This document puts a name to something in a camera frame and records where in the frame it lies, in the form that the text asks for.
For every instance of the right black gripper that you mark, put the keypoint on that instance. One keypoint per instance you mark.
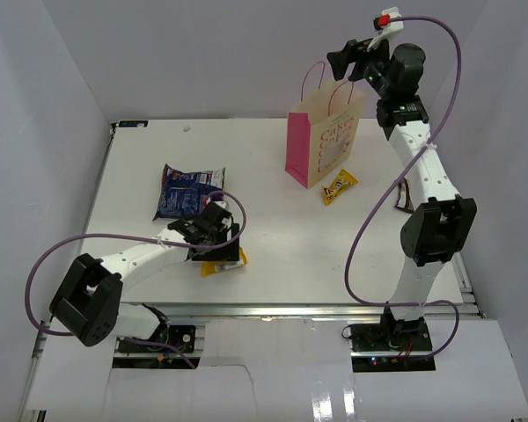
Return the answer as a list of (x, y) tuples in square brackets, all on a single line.
[(356, 52)]

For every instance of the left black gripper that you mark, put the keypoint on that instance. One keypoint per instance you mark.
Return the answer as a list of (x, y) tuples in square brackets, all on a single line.
[(228, 251)]

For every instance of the yellow snack packet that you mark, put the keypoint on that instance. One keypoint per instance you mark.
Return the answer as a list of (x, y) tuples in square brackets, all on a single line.
[(209, 268)]

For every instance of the pink and cream paper bag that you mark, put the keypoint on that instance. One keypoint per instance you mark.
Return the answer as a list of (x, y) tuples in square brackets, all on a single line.
[(321, 128)]

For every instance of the blue purple chips bag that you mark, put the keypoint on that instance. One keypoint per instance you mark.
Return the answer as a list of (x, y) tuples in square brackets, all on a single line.
[(185, 194)]

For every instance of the yellow M&M packet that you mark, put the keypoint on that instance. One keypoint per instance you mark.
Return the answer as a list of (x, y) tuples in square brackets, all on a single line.
[(342, 182)]

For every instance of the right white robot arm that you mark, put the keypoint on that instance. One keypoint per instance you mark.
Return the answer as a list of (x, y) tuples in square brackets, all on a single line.
[(438, 227)]

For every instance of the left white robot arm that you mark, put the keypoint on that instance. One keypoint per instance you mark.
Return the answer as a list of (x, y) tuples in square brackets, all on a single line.
[(88, 301)]

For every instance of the left blue table label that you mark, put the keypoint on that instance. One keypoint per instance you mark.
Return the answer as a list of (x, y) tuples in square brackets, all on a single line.
[(133, 123)]

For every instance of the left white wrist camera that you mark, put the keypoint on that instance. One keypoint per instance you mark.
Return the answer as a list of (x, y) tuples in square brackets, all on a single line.
[(219, 200)]

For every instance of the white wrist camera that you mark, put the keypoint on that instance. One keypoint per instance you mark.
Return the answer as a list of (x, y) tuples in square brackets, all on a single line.
[(219, 200), (387, 26)]

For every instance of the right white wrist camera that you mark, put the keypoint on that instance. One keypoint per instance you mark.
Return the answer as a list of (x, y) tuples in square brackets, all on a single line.
[(387, 26)]

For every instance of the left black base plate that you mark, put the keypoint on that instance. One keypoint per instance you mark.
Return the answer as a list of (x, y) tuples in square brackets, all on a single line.
[(182, 337)]

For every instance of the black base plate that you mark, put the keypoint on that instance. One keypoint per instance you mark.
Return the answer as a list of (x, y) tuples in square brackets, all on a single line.
[(374, 348), (182, 337)]

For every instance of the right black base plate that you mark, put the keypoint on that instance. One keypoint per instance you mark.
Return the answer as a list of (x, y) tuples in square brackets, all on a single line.
[(374, 348)]

